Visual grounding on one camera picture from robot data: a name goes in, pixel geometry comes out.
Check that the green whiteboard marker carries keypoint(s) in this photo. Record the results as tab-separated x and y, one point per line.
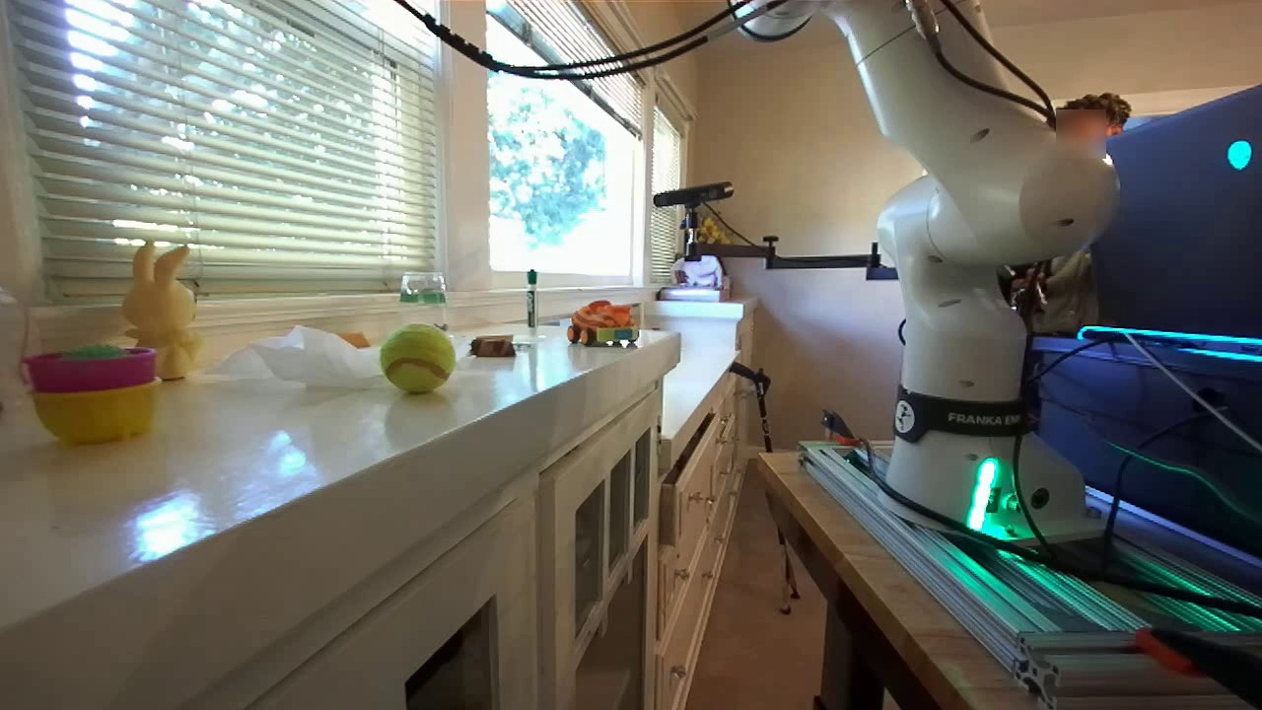
536	302

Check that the white slatted window blinds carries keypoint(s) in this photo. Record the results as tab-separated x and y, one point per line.
239	160

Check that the raised white window blinds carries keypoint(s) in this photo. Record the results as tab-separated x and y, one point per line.
566	51

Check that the white window frame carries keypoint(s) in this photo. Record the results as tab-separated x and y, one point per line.
462	160

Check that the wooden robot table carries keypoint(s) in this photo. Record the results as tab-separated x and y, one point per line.
871	578

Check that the yellow-green tennis ball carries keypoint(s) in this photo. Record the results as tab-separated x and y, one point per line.
419	361

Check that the clear glass jar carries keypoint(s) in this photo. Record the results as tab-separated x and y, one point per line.
423	297

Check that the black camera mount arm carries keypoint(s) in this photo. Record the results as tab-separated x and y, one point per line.
813	256

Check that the black bar camera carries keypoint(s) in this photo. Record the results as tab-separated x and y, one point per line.
692	195

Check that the aluminium extrusion rails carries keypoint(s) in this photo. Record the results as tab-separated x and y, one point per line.
971	593

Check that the orange tiger toy car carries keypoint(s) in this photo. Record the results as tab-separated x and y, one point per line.
604	323

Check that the black tripod leg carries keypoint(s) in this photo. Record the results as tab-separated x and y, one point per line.
772	433

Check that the brown toy chocolate piece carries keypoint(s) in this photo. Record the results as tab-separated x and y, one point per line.
496	343

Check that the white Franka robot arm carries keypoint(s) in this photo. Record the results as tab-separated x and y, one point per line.
960	328

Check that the pink plastic bowl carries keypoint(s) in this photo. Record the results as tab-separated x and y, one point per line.
91	370

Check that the desk with glowing edge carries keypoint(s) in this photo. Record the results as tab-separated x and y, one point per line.
1159	419

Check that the small white object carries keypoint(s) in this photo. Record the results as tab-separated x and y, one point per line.
696	272

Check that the white crumpled plastic bag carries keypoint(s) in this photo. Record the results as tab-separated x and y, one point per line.
302	356

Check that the white counter cabinet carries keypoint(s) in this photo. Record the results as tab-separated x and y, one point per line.
594	524

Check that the yellow bunny toy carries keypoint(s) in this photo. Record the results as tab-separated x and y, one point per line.
158	316

